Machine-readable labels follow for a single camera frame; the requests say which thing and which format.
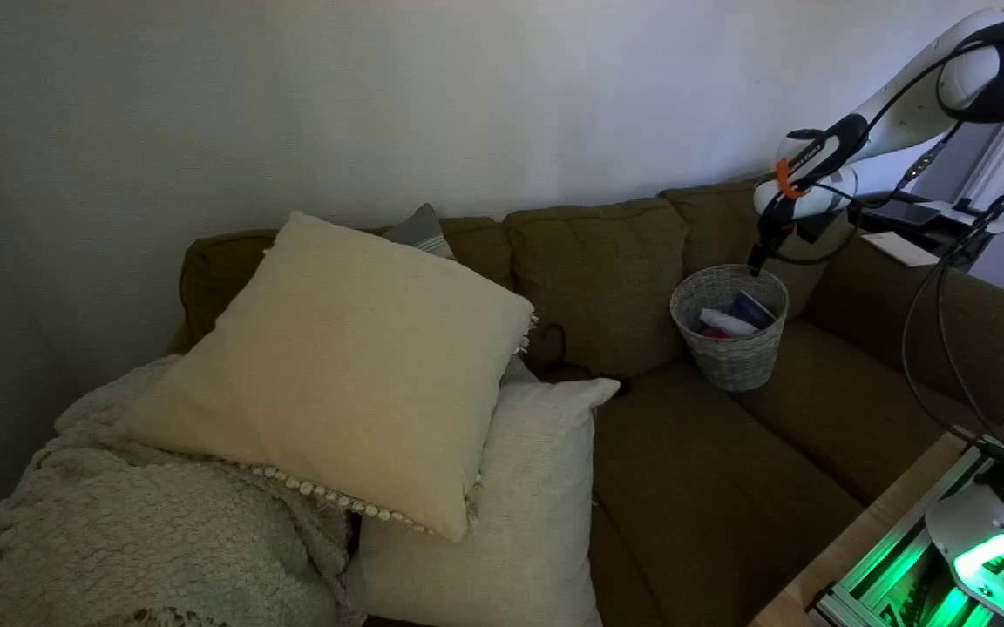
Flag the purple booklet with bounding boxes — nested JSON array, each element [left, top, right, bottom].
[[728, 291, 778, 326]]

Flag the gray striped pillow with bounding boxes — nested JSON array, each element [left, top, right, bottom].
[[384, 206, 452, 256]]

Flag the white cloth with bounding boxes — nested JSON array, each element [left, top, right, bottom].
[[696, 307, 757, 337]]

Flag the cream fringed pillow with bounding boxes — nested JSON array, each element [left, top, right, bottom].
[[118, 212, 532, 538]]

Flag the knitted cream blanket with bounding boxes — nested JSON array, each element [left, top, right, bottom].
[[0, 358, 347, 627]]

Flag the brown fabric sofa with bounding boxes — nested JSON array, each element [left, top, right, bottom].
[[166, 178, 1004, 627]]

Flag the dark side table items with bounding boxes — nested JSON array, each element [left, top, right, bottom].
[[855, 190, 1004, 265]]

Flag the white textured pillow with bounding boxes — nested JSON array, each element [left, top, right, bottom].
[[346, 379, 618, 627]]

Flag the aluminium frame with green light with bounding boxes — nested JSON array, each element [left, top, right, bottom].
[[810, 450, 1004, 627]]

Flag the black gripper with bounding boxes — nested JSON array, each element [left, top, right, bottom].
[[750, 195, 796, 276]]

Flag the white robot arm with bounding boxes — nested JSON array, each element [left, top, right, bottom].
[[750, 7, 1004, 270]]

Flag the gray woven basket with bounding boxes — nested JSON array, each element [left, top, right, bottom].
[[669, 265, 789, 392]]

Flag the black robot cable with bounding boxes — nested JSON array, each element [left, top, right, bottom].
[[741, 31, 1004, 468]]

